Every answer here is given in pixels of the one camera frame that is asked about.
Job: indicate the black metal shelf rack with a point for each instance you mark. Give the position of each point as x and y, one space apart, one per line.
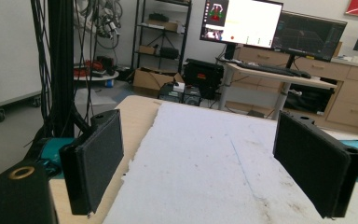
185 37

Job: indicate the flat cardboard box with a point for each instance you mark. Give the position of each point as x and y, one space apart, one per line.
164 25

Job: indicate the black case with red label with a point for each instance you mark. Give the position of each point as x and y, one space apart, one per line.
203 76

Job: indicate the black electronics boxes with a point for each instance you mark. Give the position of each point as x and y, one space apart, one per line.
180 96

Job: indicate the white foam sheet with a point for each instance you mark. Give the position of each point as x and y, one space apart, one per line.
199 171

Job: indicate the black equipment under desk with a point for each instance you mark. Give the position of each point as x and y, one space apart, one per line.
309 99

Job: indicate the light wooden standing desk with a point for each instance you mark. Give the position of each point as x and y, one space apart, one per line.
292 80

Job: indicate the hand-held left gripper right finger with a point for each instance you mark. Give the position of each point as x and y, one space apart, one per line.
310 161

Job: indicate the small cardboard box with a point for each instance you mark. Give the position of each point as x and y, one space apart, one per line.
146 49

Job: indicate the wooden drawer cabinet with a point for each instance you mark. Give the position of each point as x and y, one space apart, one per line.
354 93

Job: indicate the black bag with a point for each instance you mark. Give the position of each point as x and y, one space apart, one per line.
169 53

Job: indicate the white panel on castors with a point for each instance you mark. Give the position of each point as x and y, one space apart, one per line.
9 46

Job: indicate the red and black tools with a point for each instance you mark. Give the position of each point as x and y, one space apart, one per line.
91 66

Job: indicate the open cardboard box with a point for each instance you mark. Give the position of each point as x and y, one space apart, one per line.
147 80

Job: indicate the wide dark computer monitor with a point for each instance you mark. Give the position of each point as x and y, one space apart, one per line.
309 35

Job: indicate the lit computer monitor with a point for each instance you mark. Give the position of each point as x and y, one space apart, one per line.
248 21

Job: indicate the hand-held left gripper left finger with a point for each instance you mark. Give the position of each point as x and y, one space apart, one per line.
101 155

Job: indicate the black keyboard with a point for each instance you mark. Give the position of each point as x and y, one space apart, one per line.
273 70

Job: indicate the round white side table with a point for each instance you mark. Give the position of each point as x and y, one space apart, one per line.
101 77

